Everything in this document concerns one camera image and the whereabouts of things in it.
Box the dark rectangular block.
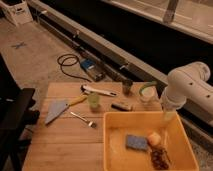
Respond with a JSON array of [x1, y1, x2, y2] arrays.
[[111, 103, 132, 111]]

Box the white black handled tool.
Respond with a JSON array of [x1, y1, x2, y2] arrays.
[[81, 85, 117, 97]]

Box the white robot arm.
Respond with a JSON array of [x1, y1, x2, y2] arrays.
[[160, 61, 213, 126]]

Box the grey spatula yellow handle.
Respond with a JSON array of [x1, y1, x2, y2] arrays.
[[45, 95, 87, 125]]

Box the brown pinecone-like object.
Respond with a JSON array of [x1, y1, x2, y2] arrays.
[[150, 148, 169, 170]]

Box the black chair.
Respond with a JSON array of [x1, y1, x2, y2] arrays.
[[0, 53, 40, 171]]

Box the blue grey floor device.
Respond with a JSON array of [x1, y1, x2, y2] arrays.
[[80, 59, 105, 82]]

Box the black cable on floor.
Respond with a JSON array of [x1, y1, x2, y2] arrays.
[[56, 53, 93, 83]]

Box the blue sponge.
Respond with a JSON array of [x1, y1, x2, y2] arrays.
[[126, 135, 148, 151]]

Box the dark small cup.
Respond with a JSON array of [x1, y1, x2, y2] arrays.
[[122, 79, 133, 95]]

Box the green plastic cup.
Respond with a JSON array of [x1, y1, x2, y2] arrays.
[[88, 92, 100, 110]]

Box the metal fork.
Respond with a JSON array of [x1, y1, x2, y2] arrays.
[[70, 112, 97, 128]]

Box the white cardboard box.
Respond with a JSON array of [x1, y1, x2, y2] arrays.
[[0, 0, 33, 27]]

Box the yellow round fruit toy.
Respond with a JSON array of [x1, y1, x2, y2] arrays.
[[147, 132, 161, 146]]

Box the yellow plastic tray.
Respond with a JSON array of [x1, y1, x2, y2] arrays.
[[103, 111, 199, 171]]

